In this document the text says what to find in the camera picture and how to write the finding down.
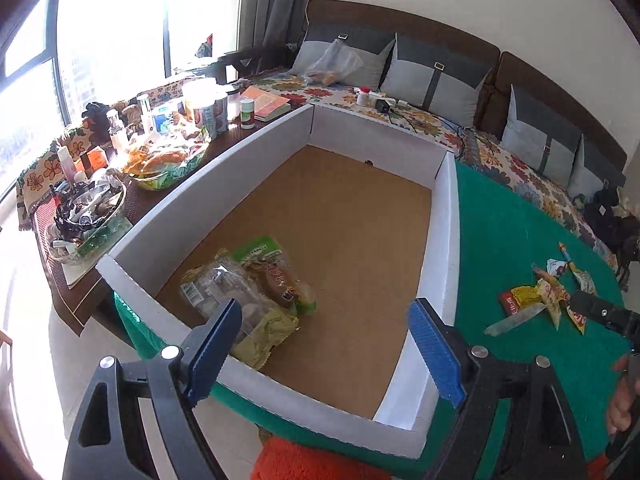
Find white plastic container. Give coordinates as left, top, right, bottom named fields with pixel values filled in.
left=182, top=81, right=218, bottom=111

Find black cable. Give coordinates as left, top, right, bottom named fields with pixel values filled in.
left=390, top=109, right=468, bottom=133

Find green tablecloth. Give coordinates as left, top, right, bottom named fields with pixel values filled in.
left=112, top=160, right=636, bottom=480

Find clear glass bottle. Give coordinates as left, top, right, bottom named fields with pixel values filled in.
left=107, top=110, right=132, bottom=153

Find white spray bottle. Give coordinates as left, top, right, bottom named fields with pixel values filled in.
left=137, top=94, right=161, bottom=133

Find green label bread packet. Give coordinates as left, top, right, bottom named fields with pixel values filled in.
left=232, top=235, right=318, bottom=316

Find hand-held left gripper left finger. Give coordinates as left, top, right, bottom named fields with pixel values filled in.
left=62, top=297, right=243, bottom=480

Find glass bowl with snacks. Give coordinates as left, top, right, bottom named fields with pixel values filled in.
left=122, top=127, right=212, bottom=191

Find orange book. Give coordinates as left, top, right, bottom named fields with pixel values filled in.
left=239, top=86, right=292, bottom=122

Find dark figurine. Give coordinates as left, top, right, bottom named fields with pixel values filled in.
left=82, top=102, right=118, bottom=136

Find brown headboard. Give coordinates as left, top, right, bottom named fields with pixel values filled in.
left=305, top=0, right=628, bottom=186

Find clear plastic bag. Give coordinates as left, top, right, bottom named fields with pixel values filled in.
left=302, top=39, right=363, bottom=86

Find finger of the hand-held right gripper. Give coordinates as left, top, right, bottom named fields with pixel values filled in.
left=569, top=290, right=640, bottom=356

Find dark wooden side table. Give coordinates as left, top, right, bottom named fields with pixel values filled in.
left=32, top=95, right=311, bottom=336

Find red snack packet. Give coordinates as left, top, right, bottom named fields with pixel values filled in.
left=498, top=287, right=526, bottom=317

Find clear plastic snack packet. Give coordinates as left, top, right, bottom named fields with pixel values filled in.
left=181, top=255, right=261, bottom=331

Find small yellow snack packet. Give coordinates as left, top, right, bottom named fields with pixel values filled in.
left=565, top=305, right=588, bottom=336

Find floral bed cover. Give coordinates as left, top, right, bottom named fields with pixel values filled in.
left=240, top=67, right=621, bottom=271

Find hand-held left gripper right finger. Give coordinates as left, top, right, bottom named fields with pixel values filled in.
left=407, top=298, right=588, bottom=480

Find orange fuzzy cushion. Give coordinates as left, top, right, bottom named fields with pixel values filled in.
left=249, top=435, right=386, bottom=480

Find yellow-green snack packet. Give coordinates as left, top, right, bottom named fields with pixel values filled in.
left=230, top=307, right=300, bottom=367

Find dark wooden chair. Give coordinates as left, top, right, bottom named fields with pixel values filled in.
left=217, top=45, right=291, bottom=81

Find white power strip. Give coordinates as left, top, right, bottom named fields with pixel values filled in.
left=370, top=91, right=412, bottom=111

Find small orange box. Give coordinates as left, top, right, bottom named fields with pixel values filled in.
left=80, top=149, right=110, bottom=171

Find white yellow snack packet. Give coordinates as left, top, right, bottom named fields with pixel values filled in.
left=570, top=260, right=598, bottom=296

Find black bag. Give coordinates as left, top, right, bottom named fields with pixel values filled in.
left=582, top=187, right=640, bottom=291

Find person's right hand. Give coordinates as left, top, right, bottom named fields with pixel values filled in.
left=606, top=352, right=640, bottom=436

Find grey pillow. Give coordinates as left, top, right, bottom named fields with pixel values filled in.
left=290, top=25, right=396, bottom=86
left=567, top=135, right=626, bottom=201
left=500, top=85, right=583, bottom=186
left=380, top=34, right=493, bottom=128

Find white cardboard box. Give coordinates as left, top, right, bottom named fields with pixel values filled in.
left=96, top=105, right=460, bottom=461

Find silver snack packet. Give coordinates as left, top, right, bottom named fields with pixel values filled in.
left=484, top=305, right=546, bottom=337

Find glass bowl with small tools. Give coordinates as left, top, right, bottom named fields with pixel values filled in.
left=47, top=180, right=128, bottom=265

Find yellow-edged snack packet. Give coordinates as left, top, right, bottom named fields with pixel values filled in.
left=531, top=266, right=571, bottom=331

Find grey curtain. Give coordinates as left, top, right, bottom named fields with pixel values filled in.
left=237, top=0, right=313, bottom=51

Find tin can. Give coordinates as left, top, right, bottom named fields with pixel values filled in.
left=194, top=102, right=231, bottom=140

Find slim white bottle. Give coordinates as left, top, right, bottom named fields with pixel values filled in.
left=56, top=144, right=76, bottom=181

